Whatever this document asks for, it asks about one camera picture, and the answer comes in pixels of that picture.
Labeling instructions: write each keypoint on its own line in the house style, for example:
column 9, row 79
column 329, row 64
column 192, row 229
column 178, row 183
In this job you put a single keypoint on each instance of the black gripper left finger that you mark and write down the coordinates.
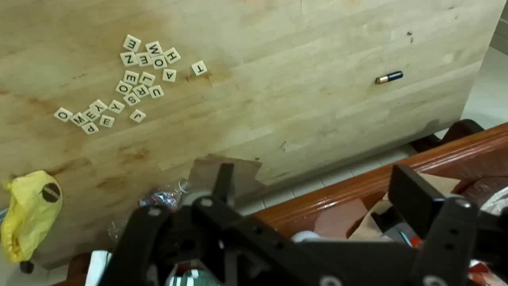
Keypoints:
column 168, row 238

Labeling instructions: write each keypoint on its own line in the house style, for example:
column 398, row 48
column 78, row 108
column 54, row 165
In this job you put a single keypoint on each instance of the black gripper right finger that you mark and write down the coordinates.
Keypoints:
column 449, row 238

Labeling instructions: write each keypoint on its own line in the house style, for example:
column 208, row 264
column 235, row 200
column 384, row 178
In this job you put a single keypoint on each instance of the cream letter tile L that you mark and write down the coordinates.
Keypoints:
column 146, row 78

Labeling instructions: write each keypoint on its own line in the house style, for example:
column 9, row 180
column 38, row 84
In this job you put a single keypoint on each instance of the cream letter tile A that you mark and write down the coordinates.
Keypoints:
column 168, row 75

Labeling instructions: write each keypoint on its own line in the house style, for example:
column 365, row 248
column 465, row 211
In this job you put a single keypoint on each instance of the cream letter tile T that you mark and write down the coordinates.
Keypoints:
column 198, row 67

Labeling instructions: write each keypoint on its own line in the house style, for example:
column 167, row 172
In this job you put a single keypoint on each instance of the cream letter tile J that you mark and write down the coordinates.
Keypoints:
column 136, row 116

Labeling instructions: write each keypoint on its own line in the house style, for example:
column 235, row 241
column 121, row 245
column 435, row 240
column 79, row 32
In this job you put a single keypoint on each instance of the cream letter tile P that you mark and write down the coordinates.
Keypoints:
column 89, row 127

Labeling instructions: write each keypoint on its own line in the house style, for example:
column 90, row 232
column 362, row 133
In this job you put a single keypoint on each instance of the cream letter tile Y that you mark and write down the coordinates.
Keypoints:
column 116, row 106
column 98, row 106

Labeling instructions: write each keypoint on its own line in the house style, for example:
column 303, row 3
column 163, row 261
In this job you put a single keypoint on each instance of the cream letter tile S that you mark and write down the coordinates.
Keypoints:
column 130, row 98

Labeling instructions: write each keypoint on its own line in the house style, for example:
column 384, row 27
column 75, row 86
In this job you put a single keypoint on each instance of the cream letter tile U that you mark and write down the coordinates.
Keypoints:
column 156, row 92

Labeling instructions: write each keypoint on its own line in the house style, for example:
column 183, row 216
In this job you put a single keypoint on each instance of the cream letter tile M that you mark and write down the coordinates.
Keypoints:
column 79, row 118

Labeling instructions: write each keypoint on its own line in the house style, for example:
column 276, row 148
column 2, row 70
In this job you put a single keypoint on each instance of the cream letter tile R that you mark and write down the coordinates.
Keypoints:
column 140, row 91

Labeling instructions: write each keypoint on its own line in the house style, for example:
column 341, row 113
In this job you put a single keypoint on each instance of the cream letter tile O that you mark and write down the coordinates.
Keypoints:
column 62, row 114
column 124, row 87
column 159, row 62

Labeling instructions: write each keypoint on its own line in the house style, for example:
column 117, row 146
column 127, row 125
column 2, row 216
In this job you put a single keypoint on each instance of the cream letter tile H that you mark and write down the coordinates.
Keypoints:
column 171, row 54

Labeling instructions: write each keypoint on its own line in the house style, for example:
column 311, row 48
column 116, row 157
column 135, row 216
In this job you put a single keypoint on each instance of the cream letter tile Z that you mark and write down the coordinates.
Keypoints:
column 129, row 57

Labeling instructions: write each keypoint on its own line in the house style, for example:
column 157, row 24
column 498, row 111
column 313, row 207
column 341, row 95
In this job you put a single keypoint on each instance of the cream letter tile W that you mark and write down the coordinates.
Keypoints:
column 154, row 48

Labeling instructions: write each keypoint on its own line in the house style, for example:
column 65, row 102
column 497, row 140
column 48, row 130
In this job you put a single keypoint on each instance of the brown paper sheet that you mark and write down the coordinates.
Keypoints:
column 370, row 227

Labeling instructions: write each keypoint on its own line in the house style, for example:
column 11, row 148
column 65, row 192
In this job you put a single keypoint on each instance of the red-brown wooden counter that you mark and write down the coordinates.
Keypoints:
column 370, row 180

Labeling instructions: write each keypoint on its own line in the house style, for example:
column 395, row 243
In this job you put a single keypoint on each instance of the torn brown paper piece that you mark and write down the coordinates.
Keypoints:
column 246, row 175

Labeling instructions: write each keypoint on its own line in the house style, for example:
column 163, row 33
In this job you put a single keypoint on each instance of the small dark marker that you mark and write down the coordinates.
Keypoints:
column 390, row 76

